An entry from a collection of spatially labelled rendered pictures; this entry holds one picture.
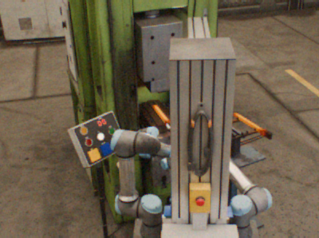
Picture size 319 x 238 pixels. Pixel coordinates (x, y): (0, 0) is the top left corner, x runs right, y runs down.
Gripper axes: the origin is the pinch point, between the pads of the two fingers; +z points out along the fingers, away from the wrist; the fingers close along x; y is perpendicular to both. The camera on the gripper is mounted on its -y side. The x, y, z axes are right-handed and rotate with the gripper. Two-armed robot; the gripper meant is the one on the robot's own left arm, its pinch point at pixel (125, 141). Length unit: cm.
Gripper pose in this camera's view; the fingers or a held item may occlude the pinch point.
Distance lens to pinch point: 292.9
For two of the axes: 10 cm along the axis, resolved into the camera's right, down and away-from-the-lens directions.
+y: -3.7, -9.2, -1.0
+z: -5.9, 1.6, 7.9
